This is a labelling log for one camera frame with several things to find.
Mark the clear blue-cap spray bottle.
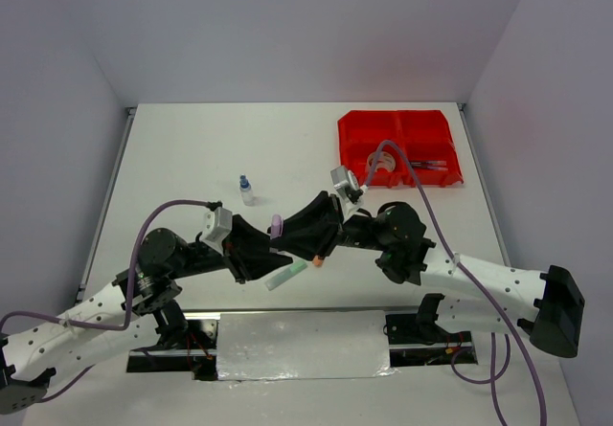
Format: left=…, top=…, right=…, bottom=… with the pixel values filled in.
left=238, top=174, right=255, bottom=206

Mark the purple highlighter cap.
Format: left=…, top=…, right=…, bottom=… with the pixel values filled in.
left=270, top=214, right=284, bottom=239

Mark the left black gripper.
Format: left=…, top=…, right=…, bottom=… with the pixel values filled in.
left=170, top=212, right=293, bottom=282

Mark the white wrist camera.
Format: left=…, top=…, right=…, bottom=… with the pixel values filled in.
left=200, top=207, right=233, bottom=255
left=330, top=166, right=364, bottom=220

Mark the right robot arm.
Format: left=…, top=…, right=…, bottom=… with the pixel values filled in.
left=267, top=191, right=585, bottom=358

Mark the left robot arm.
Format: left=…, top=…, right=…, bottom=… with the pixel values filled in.
left=1, top=216, right=292, bottom=415

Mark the red compartment bin tray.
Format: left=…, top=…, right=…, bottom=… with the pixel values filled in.
left=337, top=110, right=464, bottom=188

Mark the large silver tape roll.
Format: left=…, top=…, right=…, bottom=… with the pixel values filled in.
left=365, top=151, right=397, bottom=172

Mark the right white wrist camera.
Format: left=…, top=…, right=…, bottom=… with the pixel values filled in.
left=330, top=166, right=364, bottom=220

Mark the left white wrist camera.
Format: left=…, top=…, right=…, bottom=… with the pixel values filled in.
left=200, top=207, right=233, bottom=255

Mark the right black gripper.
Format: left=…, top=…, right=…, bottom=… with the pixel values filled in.
left=266, top=190, right=389, bottom=261

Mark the green highlighter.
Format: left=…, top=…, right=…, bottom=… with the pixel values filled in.
left=265, top=259, right=307, bottom=291

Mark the silver foil covered plate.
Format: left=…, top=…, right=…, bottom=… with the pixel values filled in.
left=216, top=310, right=394, bottom=381

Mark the blue pen with label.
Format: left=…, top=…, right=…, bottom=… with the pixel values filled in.
left=410, top=160, right=447, bottom=168

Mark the dark blue pen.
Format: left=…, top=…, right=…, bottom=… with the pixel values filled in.
left=413, top=166, right=448, bottom=172

